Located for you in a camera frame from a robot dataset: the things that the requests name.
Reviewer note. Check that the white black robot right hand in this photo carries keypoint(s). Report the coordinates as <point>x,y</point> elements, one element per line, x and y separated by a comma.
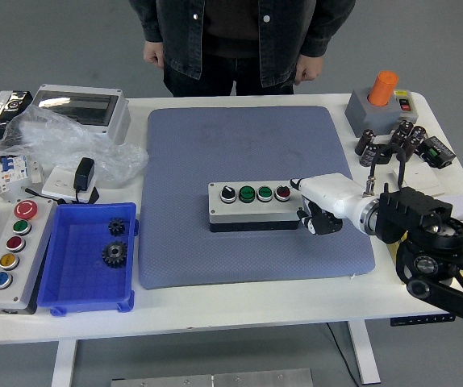
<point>328,191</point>

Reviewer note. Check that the person's left hand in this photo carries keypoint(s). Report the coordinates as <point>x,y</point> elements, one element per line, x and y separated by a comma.
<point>310,70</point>

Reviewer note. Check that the person's right hand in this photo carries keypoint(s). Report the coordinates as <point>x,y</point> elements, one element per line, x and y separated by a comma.
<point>153,53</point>

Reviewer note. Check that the grey four-button control box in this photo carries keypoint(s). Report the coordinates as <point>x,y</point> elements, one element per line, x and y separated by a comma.
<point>251,213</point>

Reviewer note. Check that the grey five-button control box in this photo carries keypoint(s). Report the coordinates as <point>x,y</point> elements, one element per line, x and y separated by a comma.
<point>22,262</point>

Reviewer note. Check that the black cylindrical capacitor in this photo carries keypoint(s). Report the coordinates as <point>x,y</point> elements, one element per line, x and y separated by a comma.
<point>418,132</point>
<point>366,156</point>
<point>396,139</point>
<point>365,141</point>
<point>411,147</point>
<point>405,126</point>

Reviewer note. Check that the person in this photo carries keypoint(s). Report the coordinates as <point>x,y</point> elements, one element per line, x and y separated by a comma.
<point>223,40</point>

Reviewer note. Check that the grey square base block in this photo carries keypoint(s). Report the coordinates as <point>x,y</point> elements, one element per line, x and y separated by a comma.
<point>366,117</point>

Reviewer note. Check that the orange cylinder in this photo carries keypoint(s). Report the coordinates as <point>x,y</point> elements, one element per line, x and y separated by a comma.
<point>382,88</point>

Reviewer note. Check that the grey distribution box clear lid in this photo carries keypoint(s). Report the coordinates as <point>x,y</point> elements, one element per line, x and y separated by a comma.
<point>74,105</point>

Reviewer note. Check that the blue-grey padded mat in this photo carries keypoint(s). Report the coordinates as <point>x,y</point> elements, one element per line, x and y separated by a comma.
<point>199,153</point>

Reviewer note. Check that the black module green terminals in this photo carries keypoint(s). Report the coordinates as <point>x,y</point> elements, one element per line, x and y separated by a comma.
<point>437,152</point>

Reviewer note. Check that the clear plastic bag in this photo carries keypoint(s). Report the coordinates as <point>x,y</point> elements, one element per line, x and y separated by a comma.
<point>54,137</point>

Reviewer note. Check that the black power adapter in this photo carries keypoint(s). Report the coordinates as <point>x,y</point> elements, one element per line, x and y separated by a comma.
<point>84,173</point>

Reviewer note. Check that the black table height controller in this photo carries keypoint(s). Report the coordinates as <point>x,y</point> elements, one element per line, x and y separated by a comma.
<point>423,319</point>

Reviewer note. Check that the white table leg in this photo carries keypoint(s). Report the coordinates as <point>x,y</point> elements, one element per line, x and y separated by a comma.
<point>64,363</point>
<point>364,354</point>

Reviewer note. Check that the small black gear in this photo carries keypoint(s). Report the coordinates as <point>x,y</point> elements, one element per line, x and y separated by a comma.
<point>116,227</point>

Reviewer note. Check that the white blue circuit breaker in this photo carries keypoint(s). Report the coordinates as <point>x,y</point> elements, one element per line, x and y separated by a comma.
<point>13,169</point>

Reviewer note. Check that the large black gear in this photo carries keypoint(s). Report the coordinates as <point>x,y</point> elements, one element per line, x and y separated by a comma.
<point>115,254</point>

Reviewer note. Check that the blue plastic bin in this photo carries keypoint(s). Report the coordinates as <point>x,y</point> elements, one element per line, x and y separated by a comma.
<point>82,278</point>

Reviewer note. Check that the black plastic bracket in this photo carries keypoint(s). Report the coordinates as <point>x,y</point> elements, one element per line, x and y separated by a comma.
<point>384,155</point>

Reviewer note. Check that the white wall switch panel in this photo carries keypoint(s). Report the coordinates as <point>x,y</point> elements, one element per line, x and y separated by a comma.
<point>421,177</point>

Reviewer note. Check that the yellow black rocker switch box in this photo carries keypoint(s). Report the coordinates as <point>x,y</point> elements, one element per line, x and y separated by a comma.
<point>405,102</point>

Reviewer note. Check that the white wall socket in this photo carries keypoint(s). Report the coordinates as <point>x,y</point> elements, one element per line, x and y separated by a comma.
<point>56,181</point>

